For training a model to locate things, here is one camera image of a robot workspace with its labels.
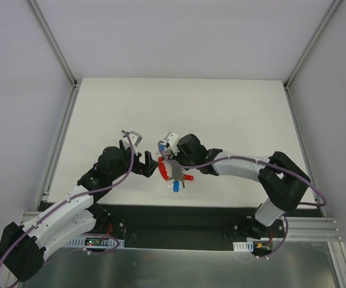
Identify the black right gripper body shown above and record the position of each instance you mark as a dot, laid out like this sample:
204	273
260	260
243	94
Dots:
174	162

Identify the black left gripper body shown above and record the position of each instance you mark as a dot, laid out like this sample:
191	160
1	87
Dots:
141	164

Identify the red key tag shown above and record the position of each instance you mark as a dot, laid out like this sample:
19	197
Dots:
188	178

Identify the red-handled metal key organizer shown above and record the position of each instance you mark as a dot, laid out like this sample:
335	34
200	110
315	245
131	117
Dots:
170	172

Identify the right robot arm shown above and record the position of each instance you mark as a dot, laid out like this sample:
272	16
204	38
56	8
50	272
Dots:
282	179

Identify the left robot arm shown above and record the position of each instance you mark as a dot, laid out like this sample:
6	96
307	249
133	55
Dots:
25	247

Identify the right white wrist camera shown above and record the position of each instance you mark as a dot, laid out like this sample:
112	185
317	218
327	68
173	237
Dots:
172	140

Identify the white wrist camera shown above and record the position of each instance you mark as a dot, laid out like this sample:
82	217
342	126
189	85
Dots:
172	140
130	137

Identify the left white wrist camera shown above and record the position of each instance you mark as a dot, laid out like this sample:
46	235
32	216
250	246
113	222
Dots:
130	137

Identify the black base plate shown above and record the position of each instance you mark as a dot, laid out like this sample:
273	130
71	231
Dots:
181	228

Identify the left white cable duct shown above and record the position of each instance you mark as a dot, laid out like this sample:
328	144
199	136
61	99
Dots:
94	242

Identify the white cable duct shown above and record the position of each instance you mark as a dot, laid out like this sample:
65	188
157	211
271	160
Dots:
247	246
94	242

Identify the right white cable duct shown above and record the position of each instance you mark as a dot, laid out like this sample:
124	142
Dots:
247	246

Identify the aluminium rail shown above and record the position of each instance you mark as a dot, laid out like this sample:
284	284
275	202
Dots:
310	229

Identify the left aluminium frame post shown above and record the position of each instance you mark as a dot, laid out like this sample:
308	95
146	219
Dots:
51	41

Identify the aluminium frame post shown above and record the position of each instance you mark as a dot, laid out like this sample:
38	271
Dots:
312	42
51	41

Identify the right aluminium frame post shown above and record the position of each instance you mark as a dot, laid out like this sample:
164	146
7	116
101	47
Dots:
312	42

